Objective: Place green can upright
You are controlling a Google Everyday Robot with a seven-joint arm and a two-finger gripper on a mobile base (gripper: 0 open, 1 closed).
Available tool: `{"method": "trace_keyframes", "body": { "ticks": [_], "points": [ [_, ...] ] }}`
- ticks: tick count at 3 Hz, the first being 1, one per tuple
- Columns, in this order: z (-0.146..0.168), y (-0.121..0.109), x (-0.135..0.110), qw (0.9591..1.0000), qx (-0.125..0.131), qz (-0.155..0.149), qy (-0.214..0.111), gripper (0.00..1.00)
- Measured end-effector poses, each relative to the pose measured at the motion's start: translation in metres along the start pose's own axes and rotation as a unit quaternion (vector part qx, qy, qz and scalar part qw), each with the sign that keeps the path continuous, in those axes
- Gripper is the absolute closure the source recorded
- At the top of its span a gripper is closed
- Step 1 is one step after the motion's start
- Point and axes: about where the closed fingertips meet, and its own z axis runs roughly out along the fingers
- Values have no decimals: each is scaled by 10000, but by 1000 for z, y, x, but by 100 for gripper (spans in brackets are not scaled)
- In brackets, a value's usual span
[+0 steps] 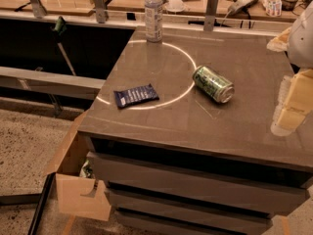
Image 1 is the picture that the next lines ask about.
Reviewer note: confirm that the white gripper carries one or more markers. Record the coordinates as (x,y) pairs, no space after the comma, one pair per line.
(302,43)

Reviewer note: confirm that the green soda can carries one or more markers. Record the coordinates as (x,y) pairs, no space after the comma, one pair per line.
(216,86)

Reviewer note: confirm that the colourful patterned mug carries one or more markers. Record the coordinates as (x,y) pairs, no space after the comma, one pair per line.
(273,8)

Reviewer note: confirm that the black mesh cup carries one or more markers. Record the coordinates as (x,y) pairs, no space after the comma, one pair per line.
(288,5)

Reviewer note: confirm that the white glue gun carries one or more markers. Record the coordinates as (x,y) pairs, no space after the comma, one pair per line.
(238,6)

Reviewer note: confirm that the grey drawer cabinet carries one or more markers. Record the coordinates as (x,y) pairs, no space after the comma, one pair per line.
(184,164)

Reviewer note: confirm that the white cup on saucer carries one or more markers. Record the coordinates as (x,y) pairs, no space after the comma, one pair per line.
(175,6)

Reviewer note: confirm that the clear plastic bottle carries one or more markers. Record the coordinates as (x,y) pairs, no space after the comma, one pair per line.
(153,20)

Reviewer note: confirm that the blue snack packet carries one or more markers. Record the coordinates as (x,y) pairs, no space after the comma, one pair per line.
(135,96)

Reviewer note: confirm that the open cardboard box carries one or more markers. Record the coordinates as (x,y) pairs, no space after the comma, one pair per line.
(79,196)

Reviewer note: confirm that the metal bracket post middle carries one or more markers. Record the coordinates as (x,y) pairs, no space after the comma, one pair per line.
(100,11)

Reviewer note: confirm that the metal bracket post left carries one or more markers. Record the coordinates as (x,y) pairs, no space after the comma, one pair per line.
(38,9)

